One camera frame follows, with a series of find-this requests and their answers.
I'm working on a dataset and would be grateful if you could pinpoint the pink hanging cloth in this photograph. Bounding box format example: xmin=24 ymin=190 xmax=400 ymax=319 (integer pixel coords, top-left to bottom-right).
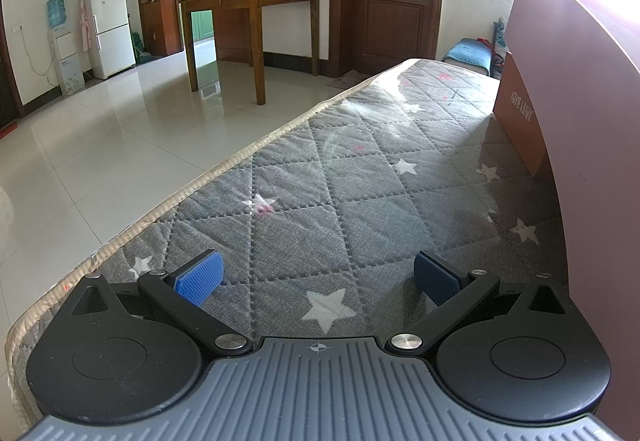
xmin=78 ymin=0 xmax=94 ymax=53

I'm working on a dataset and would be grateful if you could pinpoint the water dispenser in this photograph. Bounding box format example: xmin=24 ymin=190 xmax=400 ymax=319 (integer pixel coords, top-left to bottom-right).
xmin=46 ymin=0 xmax=84 ymax=96

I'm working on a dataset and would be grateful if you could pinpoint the dark wooden door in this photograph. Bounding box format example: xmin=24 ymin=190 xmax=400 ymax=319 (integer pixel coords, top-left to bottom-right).
xmin=0 ymin=13 xmax=25 ymax=132

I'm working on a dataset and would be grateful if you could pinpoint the door mat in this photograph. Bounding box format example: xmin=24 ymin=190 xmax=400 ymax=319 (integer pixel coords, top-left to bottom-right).
xmin=327 ymin=69 xmax=375 ymax=92

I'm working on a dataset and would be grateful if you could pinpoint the butterfly print pillow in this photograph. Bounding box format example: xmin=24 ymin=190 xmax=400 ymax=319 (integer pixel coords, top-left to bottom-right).
xmin=492 ymin=18 xmax=510 ymax=72

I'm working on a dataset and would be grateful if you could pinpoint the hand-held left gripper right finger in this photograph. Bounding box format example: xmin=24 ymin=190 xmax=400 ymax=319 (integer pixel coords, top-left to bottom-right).
xmin=386 ymin=250 xmax=572 ymax=357

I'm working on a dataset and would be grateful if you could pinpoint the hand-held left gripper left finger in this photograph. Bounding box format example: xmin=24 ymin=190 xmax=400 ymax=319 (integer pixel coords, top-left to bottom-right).
xmin=71 ymin=248 xmax=252 ymax=357

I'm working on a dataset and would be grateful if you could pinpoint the white fridge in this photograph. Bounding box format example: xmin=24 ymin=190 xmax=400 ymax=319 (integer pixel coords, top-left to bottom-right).
xmin=77 ymin=0 xmax=137 ymax=80

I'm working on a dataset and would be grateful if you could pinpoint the grey star quilted table cover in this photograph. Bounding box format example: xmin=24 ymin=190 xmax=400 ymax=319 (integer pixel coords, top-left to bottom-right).
xmin=5 ymin=58 xmax=576 ymax=441

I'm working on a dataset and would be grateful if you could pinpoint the pink cardboard box lid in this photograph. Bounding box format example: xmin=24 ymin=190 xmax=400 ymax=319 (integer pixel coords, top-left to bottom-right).
xmin=492 ymin=50 xmax=557 ymax=182

